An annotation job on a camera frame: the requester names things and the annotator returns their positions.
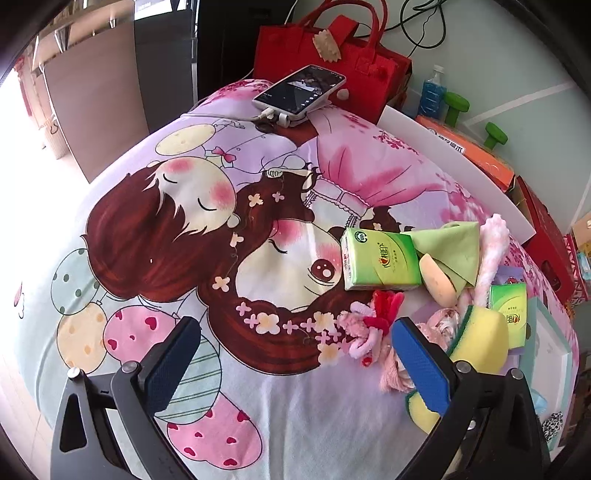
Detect colourful printed box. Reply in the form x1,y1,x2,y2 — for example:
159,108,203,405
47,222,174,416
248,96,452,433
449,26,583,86
562,217,591,308

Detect small green tissue pack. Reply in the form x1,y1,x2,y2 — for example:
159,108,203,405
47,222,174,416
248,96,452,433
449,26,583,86
488,282,528,349

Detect green dumbbell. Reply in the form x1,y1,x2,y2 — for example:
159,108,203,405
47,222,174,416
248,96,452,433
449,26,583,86
444,91,471,125
482,122,509,149

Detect orange cardboard box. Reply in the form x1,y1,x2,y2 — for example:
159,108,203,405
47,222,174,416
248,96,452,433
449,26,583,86
416,115,515,191

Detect white charging cable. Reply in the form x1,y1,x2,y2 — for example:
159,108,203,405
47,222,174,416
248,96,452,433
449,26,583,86
182,102,296,129

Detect black cabinet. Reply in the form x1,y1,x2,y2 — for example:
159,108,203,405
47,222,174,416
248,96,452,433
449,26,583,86
134,0,296,134

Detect pink white hair ties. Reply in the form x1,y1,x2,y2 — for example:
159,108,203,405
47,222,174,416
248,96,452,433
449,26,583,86
339,302,393,366

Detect white power bank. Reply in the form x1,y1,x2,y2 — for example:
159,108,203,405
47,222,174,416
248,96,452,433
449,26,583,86
277,99,334,129

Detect leopard print cloth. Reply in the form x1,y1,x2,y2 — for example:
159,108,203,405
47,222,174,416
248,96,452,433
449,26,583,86
538,408,566,450

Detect cartoon printed blanket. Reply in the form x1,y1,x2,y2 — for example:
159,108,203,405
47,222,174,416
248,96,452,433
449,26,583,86
0,78,583,480

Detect smartphone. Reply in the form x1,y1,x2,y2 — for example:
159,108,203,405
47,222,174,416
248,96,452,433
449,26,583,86
252,65,347,117

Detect white foam board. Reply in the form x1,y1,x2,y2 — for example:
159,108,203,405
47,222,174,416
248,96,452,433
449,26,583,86
379,105,536,243

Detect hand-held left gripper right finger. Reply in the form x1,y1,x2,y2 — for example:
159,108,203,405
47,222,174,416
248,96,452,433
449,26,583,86
390,316,552,480

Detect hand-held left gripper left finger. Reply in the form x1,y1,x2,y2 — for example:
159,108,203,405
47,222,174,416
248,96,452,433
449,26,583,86
50,316,204,480

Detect red felt handbag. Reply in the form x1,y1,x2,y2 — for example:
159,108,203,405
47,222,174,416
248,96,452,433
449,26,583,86
253,0,413,125

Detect teal storage box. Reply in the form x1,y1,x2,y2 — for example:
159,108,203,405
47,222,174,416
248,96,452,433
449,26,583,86
525,295,575,416

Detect pink yarn bundle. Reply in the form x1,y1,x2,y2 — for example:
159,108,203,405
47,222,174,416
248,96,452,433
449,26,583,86
379,307,462,395

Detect purple paper card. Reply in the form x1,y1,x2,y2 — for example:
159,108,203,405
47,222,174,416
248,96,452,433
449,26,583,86
496,265,525,287

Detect red cardboard box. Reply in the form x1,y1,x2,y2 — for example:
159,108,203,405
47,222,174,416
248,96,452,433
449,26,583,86
512,175,578,305

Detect large green tissue pack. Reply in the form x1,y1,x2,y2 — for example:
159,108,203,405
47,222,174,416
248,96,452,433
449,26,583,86
340,227,423,291

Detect light green cloth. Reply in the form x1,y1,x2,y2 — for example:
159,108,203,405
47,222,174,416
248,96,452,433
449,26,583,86
410,220,482,289

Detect blue water bottle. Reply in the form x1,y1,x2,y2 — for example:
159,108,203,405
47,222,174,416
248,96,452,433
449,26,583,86
418,65,448,123

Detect black wall cables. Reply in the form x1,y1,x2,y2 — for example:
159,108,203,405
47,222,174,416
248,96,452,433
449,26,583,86
399,0,451,51

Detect brown wooden panel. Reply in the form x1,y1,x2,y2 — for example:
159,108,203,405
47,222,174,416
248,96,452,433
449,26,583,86
44,21,153,183

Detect red fuzzy hair tie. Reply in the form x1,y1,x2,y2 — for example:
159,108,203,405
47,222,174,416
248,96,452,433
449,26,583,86
369,290,406,333

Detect round yellow sponge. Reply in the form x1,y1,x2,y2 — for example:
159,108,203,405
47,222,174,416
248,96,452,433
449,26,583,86
419,254,465,305

